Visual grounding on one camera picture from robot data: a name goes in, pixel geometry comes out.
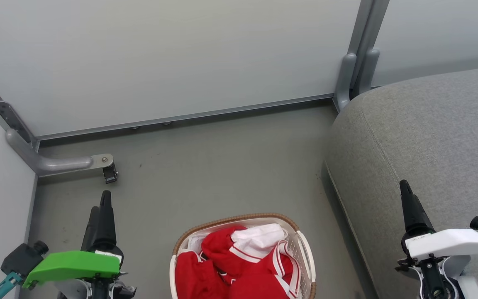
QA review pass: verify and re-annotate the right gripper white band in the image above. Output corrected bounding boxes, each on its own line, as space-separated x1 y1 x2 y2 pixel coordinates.
395 180 478 299

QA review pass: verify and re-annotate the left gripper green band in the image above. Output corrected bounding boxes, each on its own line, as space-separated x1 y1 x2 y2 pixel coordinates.
22 190 136 299

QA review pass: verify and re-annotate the red shorts white side stripe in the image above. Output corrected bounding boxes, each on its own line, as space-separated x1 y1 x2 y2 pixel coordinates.
176 249 231 299

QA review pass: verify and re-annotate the red white striped shirt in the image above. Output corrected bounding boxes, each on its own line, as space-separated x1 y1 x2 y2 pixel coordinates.
201 223 302 299

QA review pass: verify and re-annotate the grey fabric sofa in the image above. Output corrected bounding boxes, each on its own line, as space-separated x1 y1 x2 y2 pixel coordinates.
324 64 478 299

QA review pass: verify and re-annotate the black caster wheel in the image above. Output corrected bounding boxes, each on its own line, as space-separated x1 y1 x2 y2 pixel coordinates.
103 164 118 184

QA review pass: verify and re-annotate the grey partition foot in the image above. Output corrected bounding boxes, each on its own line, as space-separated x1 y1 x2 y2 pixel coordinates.
6 129 114 177

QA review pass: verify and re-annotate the white basket liner cloth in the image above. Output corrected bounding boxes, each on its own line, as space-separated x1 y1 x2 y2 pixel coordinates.
187 233 208 255

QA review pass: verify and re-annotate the white laundry basket brown rim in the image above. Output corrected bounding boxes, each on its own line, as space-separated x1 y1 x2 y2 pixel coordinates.
169 213 317 299

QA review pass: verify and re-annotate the left teal connector black cable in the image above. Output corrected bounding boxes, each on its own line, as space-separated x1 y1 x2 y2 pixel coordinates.
0 272 23 299

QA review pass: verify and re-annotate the grey partition foot bracket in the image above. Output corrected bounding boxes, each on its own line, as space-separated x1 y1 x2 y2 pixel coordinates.
334 0 390 112

